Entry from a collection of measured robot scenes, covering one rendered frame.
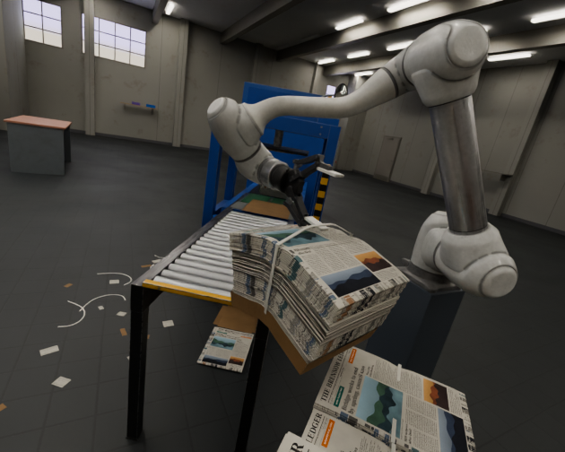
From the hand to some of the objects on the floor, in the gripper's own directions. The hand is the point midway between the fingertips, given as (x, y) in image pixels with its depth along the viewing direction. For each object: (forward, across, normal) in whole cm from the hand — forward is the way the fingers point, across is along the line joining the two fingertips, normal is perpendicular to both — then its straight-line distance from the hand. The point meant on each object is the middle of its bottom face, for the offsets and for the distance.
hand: (329, 201), depth 77 cm
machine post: (-159, +144, -56) cm, 222 cm away
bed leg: (-51, +134, +28) cm, 146 cm away
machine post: (-97, +140, -117) cm, 207 cm away
